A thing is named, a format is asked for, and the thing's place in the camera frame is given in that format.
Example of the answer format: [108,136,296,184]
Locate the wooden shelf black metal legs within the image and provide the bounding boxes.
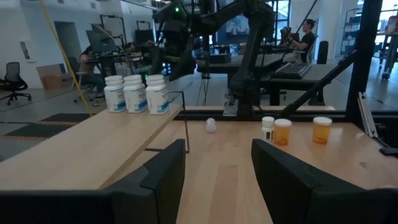
[0,90,190,191]

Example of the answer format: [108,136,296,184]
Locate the brown cardboard box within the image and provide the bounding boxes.
[35,63,75,91]

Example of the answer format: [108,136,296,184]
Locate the dark computer monitor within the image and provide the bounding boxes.
[86,29,118,54]

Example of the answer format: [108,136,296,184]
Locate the white bottle blue label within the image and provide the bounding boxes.
[145,74,170,116]
[103,75,127,113]
[123,74,149,114]

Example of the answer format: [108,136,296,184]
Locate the black metal rig frame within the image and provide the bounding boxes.
[174,0,398,124]

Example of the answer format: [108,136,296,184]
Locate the black desk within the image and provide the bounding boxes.
[259,63,343,106]

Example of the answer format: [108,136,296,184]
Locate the small clear plastic bottle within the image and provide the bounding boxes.
[205,117,217,134]

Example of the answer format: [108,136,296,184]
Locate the black keyboard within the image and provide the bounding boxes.
[272,62,312,80]

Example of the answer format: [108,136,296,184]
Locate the person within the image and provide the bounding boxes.
[280,18,317,65]
[78,45,106,98]

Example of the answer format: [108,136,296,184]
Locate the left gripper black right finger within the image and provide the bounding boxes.
[251,139,398,224]

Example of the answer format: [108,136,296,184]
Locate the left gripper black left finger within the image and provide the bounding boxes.
[0,139,187,224]

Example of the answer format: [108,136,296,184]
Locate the silver aluminium bars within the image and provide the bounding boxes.
[356,91,379,139]

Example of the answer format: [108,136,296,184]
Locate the black office chair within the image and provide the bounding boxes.
[0,61,32,106]

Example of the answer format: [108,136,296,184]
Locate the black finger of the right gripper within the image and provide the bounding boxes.
[169,46,198,82]

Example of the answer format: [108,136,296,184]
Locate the orange pill bottle white cap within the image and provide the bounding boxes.
[273,118,293,147]
[312,116,333,145]

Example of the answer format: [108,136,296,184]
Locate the black floor mat striped edge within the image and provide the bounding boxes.
[2,123,73,141]
[39,112,91,126]

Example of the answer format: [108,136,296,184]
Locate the small white bottle black label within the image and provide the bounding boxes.
[261,116,275,143]

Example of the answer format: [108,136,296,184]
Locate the yellow cable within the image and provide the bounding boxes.
[39,0,94,118]

